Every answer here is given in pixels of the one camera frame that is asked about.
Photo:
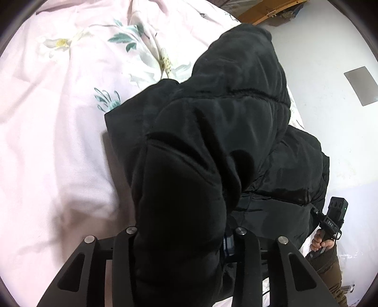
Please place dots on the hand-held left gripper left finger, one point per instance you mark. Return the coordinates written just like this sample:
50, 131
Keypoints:
122, 254

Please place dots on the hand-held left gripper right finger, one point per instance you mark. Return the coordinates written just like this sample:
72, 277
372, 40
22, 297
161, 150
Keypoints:
249, 256

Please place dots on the black puffer jacket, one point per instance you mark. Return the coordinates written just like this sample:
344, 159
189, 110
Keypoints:
212, 141

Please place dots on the person's right forearm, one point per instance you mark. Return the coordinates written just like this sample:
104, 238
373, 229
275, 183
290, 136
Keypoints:
327, 271

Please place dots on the person's right hand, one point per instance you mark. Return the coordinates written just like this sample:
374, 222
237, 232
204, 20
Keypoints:
318, 240

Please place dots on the pink floral bed sheet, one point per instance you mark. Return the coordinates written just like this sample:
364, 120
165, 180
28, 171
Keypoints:
59, 118

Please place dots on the grey wall plate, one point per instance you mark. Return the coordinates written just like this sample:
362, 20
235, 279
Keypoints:
361, 85

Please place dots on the wooden bed frame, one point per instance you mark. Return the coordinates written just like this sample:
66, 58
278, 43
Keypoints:
265, 11

